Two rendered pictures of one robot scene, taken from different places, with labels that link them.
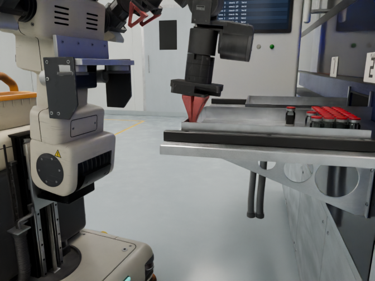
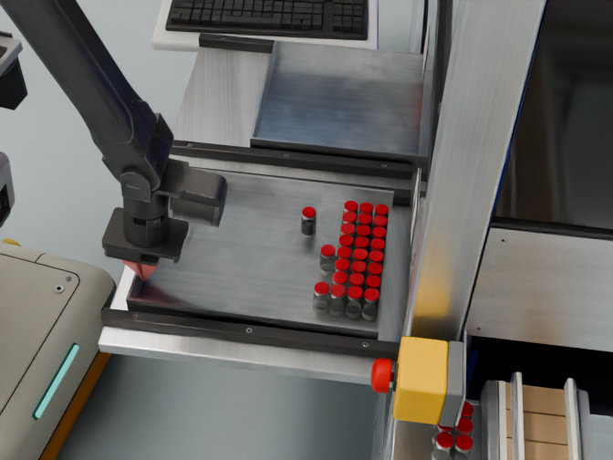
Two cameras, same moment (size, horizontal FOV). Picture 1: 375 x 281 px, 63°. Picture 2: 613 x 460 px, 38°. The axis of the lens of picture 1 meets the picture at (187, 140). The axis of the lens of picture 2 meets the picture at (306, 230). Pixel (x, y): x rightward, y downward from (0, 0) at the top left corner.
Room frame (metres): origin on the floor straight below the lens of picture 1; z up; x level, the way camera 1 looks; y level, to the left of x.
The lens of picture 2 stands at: (-0.15, -0.14, 1.88)
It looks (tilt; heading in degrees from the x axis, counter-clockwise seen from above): 48 degrees down; 353
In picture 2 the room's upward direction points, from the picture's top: 2 degrees clockwise
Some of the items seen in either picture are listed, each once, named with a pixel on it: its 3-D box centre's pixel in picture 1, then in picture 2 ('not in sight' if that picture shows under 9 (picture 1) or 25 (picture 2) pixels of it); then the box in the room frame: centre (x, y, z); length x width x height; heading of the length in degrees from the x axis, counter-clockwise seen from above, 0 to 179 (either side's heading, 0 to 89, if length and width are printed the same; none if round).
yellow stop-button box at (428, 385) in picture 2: not in sight; (426, 381); (0.39, -0.35, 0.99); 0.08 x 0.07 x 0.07; 77
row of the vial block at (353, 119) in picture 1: (343, 122); (376, 260); (0.65, -0.33, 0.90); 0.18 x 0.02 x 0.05; 166
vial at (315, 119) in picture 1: (315, 127); (321, 297); (0.59, -0.25, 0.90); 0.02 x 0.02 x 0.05
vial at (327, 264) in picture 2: (310, 122); (327, 260); (0.65, -0.27, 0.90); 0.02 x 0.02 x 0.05
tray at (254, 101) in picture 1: (299, 105); (363, 104); (0.99, -0.36, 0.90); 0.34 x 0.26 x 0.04; 77
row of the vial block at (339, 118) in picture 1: (331, 121); (359, 257); (0.66, -0.31, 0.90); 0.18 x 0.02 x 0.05; 166
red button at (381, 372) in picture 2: not in sight; (387, 376); (0.40, -0.30, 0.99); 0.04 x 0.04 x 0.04; 77
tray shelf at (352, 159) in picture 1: (280, 122); (308, 182); (0.84, -0.26, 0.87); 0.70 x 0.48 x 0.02; 167
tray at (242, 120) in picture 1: (268, 122); (267, 250); (0.69, -0.18, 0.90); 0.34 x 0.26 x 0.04; 76
